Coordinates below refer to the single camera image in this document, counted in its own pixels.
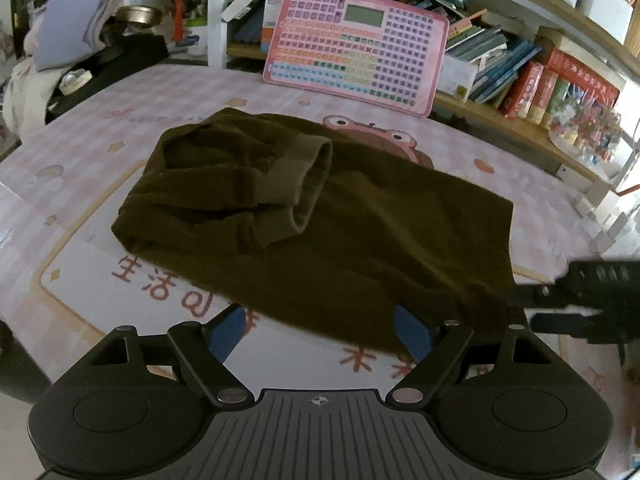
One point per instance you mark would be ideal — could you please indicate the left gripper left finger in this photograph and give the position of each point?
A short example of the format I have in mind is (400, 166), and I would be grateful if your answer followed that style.
(201, 350)

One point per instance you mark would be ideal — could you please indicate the red thick dictionary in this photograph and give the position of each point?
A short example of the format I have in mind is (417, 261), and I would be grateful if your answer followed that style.
(576, 72)

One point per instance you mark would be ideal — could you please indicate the white card box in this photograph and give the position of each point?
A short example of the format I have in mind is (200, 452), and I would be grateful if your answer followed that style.
(456, 78)

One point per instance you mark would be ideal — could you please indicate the colourful crystal tree ornament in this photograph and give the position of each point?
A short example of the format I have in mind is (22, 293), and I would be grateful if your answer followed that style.
(586, 130)

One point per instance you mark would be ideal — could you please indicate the brown corduroy garment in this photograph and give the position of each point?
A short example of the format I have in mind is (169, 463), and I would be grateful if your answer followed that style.
(301, 223)

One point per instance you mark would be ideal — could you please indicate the folded lavender cloth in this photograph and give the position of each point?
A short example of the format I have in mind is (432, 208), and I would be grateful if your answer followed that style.
(70, 31)

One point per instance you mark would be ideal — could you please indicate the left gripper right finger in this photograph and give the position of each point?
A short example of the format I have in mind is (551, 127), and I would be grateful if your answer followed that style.
(436, 351)

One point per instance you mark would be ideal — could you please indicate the row of blue books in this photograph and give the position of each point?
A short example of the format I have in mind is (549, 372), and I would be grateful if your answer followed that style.
(498, 55)

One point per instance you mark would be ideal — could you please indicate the pink cartoon desk mat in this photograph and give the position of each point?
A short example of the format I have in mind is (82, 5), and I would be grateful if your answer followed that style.
(66, 280)

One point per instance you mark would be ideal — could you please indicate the brass bowl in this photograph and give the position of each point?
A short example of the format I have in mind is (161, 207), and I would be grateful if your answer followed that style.
(143, 16)

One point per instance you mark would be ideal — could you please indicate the pink learning tablet toy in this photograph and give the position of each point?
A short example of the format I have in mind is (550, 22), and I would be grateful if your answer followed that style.
(379, 52)

